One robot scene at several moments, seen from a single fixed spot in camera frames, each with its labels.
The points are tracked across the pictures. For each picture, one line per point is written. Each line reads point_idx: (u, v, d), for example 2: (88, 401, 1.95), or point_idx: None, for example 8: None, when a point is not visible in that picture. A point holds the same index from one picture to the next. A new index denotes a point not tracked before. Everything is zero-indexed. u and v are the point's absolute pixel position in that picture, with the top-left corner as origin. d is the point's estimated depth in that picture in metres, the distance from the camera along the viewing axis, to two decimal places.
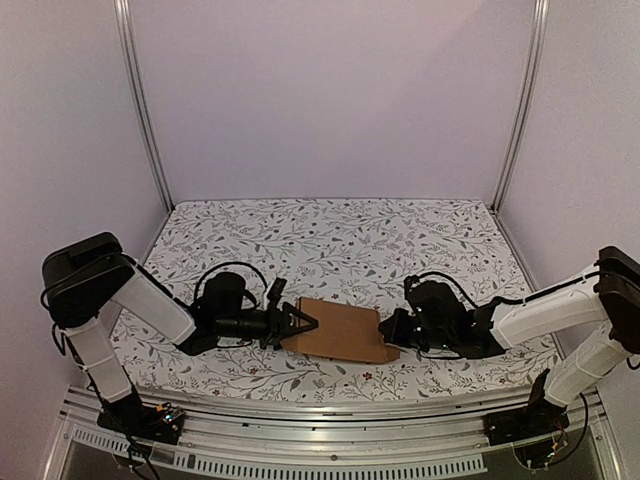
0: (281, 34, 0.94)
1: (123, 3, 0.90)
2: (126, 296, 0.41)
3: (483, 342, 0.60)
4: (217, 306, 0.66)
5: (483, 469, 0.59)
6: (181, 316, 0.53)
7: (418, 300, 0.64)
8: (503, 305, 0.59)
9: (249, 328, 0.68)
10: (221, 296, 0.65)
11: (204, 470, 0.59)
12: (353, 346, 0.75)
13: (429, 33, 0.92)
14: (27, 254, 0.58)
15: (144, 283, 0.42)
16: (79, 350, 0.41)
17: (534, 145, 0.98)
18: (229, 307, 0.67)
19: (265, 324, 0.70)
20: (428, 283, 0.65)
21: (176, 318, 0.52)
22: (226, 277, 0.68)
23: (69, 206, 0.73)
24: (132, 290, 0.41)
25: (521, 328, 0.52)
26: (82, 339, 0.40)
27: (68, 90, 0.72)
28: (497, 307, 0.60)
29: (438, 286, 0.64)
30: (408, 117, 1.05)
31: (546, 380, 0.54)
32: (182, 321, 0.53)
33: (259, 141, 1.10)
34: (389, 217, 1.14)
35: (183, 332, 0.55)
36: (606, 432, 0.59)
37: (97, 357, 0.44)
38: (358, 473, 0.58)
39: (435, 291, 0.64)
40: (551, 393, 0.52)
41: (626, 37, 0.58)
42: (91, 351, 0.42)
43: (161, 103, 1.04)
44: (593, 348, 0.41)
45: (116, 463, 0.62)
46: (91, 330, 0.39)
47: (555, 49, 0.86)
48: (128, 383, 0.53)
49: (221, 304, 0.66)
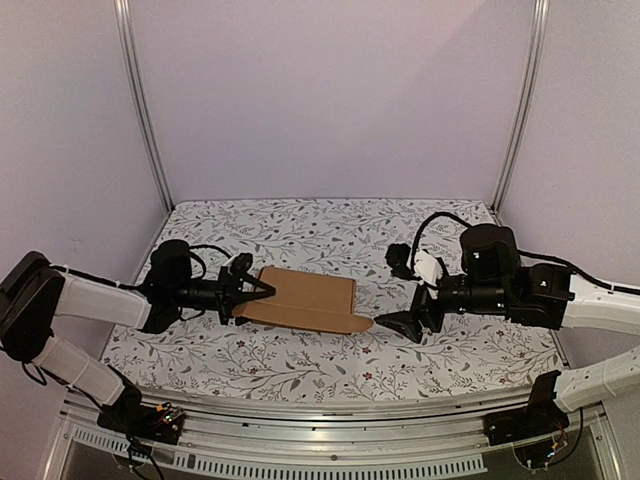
0: (280, 35, 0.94)
1: (123, 3, 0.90)
2: (68, 303, 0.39)
3: (545, 302, 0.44)
4: (170, 279, 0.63)
5: (483, 469, 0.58)
6: (136, 301, 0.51)
7: (480, 248, 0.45)
8: (579, 279, 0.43)
9: (198, 296, 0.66)
10: (166, 266, 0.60)
11: (204, 470, 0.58)
12: (316, 317, 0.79)
13: (429, 32, 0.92)
14: (26, 253, 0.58)
15: (78, 283, 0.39)
16: (51, 369, 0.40)
17: (535, 145, 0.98)
18: (178, 275, 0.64)
19: (215, 293, 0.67)
20: (476, 226, 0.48)
21: (133, 304, 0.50)
22: (164, 246, 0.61)
23: (68, 204, 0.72)
24: (75, 296, 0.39)
25: (595, 314, 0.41)
26: (50, 358, 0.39)
27: (67, 89, 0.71)
28: (572, 278, 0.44)
29: (494, 230, 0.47)
30: (408, 117, 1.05)
31: (560, 383, 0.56)
32: (138, 306, 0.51)
33: (258, 141, 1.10)
34: (389, 217, 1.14)
35: (146, 315, 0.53)
36: (606, 432, 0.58)
37: (78, 366, 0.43)
38: (358, 473, 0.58)
39: (495, 237, 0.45)
40: (561, 397, 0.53)
41: (627, 35, 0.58)
42: (67, 365, 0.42)
43: (160, 102, 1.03)
44: (625, 370, 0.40)
45: (115, 463, 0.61)
46: (52, 346, 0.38)
47: (556, 48, 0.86)
48: (118, 379, 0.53)
49: (172, 275, 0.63)
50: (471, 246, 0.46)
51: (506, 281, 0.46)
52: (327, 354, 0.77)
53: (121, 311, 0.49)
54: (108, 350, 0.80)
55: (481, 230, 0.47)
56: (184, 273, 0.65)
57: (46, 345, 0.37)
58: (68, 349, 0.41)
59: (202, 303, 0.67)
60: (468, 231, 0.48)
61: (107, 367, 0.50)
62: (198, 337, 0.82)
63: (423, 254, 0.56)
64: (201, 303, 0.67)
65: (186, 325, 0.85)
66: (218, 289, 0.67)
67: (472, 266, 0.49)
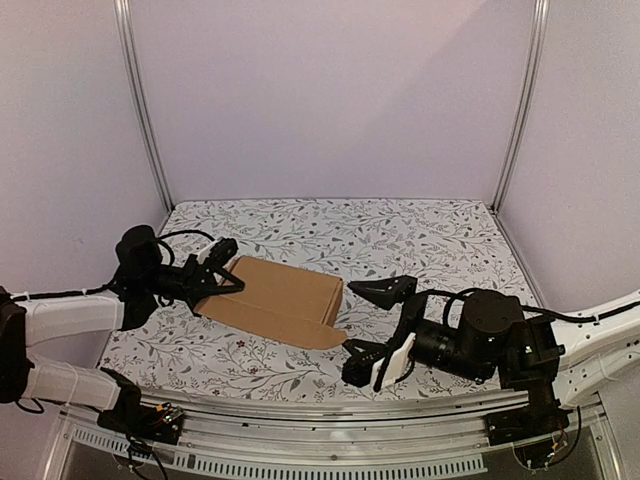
0: (280, 35, 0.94)
1: (123, 4, 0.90)
2: (36, 332, 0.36)
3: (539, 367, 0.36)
4: (140, 270, 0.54)
5: (483, 469, 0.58)
6: (110, 305, 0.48)
7: (497, 334, 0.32)
8: (561, 325, 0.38)
9: (165, 285, 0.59)
10: (135, 260, 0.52)
11: (205, 470, 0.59)
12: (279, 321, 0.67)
13: (429, 33, 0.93)
14: (27, 251, 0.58)
15: (42, 308, 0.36)
16: (41, 396, 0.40)
17: (535, 145, 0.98)
18: (148, 262, 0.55)
19: (179, 283, 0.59)
20: (478, 296, 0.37)
21: (107, 310, 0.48)
22: (133, 232, 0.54)
23: (68, 205, 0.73)
24: (39, 326, 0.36)
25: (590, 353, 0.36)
26: (37, 387, 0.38)
27: (66, 87, 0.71)
28: (553, 327, 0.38)
29: (499, 301, 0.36)
30: (409, 117, 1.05)
31: (561, 388, 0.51)
32: (113, 310, 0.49)
33: (258, 141, 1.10)
34: (389, 217, 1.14)
35: (123, 315, 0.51)
36: (607, 433, 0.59)
37: (67, 384, 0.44)
38: (358, 473, 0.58)
39: (508, 313, 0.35)
40: (566, 401, 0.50)
41: (627, 35, 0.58)
42: (57, 386, 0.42)
43: (160, 102, 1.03)
44: (625, 358, 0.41)
45: (116, 463, 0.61)
46: (36, 376, 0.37)
47: (556, 48, 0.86)
48: (111, 382, 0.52)
49: (145, 263, 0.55)
50: (483, 331, 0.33)
51: (512, 357, 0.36)
52: (327, 354, 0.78)
53: (96, 320, 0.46)
54: (108, 350, 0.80)
55: (487, 305, 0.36)
56: (155, 259, 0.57)
57: (28, 378, 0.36)
58: (54, 372, 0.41)
59: (171, 294, 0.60)
60: (469, 300, 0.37)
61: (99, 377, 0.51)
62: (198, 337, 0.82)
63: (393, 360, 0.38)
64: (170, 294, 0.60)
65: (186, 325, 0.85)
66: (185, 277, 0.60)
67: (466, 341, 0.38)
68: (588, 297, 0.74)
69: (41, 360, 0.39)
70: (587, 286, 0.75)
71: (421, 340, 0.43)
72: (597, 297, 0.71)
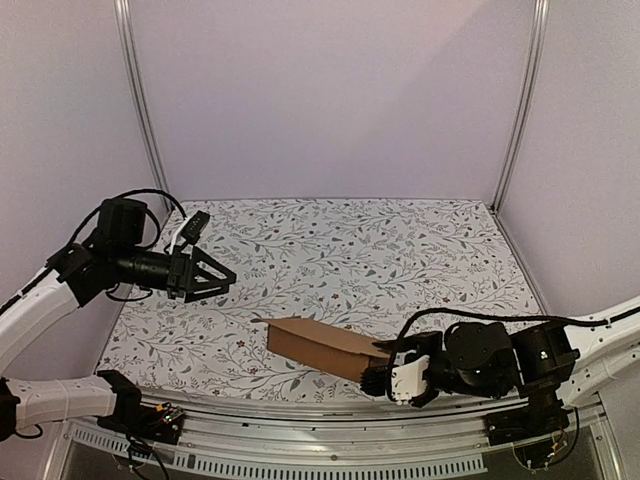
0: (280, 34, 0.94)
1: (123, 4, 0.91)
2: None
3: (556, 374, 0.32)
4: (111, 235, 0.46)
5: (483, 469, 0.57)
6: (53, 293, 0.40)
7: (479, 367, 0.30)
8: (573, 327, 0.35)
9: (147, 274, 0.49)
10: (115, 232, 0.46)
11: (204, 470, 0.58)
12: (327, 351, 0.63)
13: (428, 33, 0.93)
14: (26, 249, 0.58)
15: None
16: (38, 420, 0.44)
17: (535, 144, 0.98)
18: (122, 230, 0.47)
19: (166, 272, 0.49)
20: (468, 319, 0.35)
21: (54, 297, 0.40)
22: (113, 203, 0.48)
23: (68, 203, 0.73)
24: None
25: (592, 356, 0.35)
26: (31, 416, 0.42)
27: (64, 85, 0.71)
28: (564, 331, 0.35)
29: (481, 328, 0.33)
30: (409, 116, 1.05)
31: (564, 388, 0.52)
32: (62, 293, 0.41)
33: (258, 140, 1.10)
34: (389, 217, 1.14)
35: (74, 292, 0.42)
36: (607, 433, 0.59)
37: (58, 406, 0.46)
38: (358, 473, 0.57)
39: (492, 334, 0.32)
40: (569, 400, 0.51)
41: (627, 33, 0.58)
42: (51, 408, 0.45)
43: (158, 101, 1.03)
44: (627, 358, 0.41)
45: (115, 463, 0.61)
46: (25, 410, 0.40)
47: (555, 47, 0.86)
48: (107, 393, 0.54)
49: (122, 237, 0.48)
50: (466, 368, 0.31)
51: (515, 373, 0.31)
52: None
53: (42, 319, 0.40)
54: (108, 350, 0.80)
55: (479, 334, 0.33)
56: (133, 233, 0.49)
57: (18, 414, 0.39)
58: (43, 397, 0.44)
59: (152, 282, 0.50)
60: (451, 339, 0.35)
61: (93, 386, 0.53)
62: (198, 337, 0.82)
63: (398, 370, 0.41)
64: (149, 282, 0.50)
65: (186, 325, 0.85)
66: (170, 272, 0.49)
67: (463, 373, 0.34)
68: (589, 296, 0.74)
69: (27, 392, 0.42)
70: (588, 285, 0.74)
71: (434, 366, 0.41)
72: (598, 295, 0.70)
